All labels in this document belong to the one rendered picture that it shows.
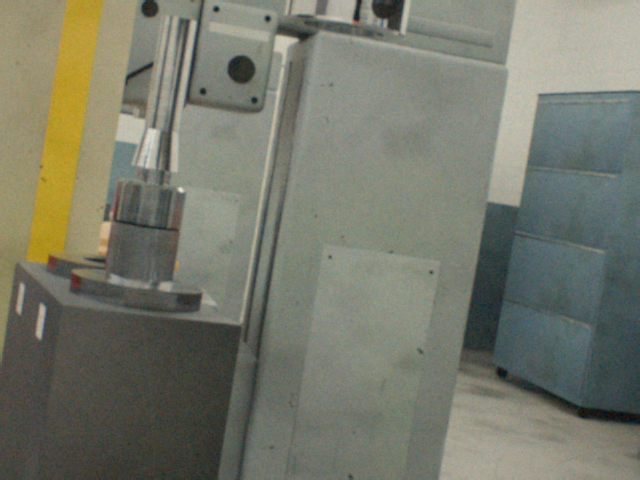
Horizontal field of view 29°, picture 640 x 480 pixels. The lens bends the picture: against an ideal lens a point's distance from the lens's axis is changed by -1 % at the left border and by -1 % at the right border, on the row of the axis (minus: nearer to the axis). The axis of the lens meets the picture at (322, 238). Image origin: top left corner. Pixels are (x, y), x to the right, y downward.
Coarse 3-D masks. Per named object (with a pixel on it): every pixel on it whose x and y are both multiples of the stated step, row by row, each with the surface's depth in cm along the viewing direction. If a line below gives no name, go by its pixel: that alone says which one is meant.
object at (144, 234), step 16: (128, 208) 83; (144, 208) 83; (160, 208) 83; (176, 208) 84; (112, 224) 84; (128, 224) 83; (144, 224) 83; (160, 224) 83; (176, 224) 84; (112, 240) 84; (128, 240) 83; (144, 240) 83; (160, 240) 83; (176, 240) 84; (112, 256) 83; (128, 256) 83; (144, 256) 83; (160, 256) 83; (112, 272) 83; (128, 272) 83; (144, 272) 83; (160, 272) 83
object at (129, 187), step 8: (120, 184) 83; (128, 184) 83; (136, 184) 83; (144, 184) 83; (152, 184) 83; (120, 192) 83; (128, 192) 83; (136, 192) 83; (144, 192) 82; (152, 192) 82; (160, 192) 83; (168, 192) 83; (176, 192) 83; (184, 192) 84; (160, 200) 83; (168, 200) 83; (176, 200) 83; (184, 200) 85
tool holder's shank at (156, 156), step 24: (168, 24) 83; (192, 24) 84; (168, 48) 83; (192, 48) 84; (168, 72) 83; (168, 96) 83; (144, 120) 84; (168, 120) 83; (144, 144) 84; (168, 144) 84; (144, 168) 84; (168, 168) 84
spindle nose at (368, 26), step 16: (288, 0) 48; (304, 0) 47; (320, 0) 47; (336, 0) 47; (352, 0) 46; (368, 0) 47; (400, 0) 47; (288, 16) 48; (304, 16) 47; (320, 16) 47; (336, 16) 47; (352, 16) 47; (368, 16) 47; (400, 16) 48; (336, 32) 51; (352, 32) 50; (368, 32) 50; (384, 32) 48; (400, 32) 48
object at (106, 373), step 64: (64, 256) 93; (64, 320) 78; (128, 320) 79; (192, 320) 81; (0, 384) 97; (64, 384) 78; (128, 384) 79; (192, 384) 81; (0, 448) 93; (64, 448) 78; (128, 448) 80; (192, 448) 81
